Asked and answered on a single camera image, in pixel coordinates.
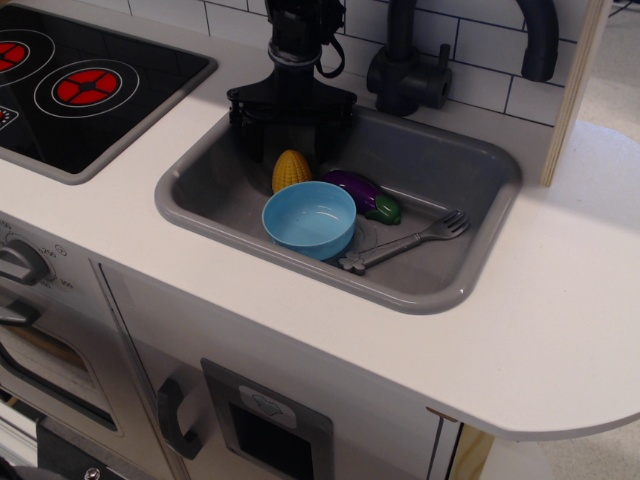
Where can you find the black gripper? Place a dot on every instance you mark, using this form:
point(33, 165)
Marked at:
point(291, 97)

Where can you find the yellow toy corn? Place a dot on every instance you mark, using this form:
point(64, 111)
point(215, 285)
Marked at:
point(290, 168)

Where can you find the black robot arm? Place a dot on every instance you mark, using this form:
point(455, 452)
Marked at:
point(303, 42)

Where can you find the light blue plastic bowl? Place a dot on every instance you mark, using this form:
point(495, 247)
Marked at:
point(313, 218)

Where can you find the grey plastic sink basin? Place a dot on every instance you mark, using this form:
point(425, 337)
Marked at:
point(217, 190)

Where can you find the purple toy eggplant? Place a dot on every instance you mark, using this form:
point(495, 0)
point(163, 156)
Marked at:
point(370, 200)

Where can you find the dark grey toy faucet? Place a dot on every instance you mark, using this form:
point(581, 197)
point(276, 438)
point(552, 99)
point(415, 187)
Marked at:
point(403, 82)

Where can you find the grey toy fork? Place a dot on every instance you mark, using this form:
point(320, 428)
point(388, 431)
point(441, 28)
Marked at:
point(448, 227)

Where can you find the black toy stovetop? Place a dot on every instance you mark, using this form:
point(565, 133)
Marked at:
point(75, 96)

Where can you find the grey dispenser panel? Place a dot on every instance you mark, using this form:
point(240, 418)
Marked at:
point(283, 436)

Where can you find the grey oven knob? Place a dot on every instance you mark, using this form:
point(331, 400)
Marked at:
point(22, 264)

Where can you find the grey oven door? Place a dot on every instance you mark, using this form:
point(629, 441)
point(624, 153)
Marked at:
point(47, 364)

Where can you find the grey cabinet door handle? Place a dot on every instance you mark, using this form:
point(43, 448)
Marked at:
point(169, 399)

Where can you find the grey oven door handle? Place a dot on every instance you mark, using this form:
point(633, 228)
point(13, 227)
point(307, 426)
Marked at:
point(18, 314)

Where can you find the wooden side post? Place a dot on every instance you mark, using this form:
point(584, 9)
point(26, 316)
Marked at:
point(589, 40)

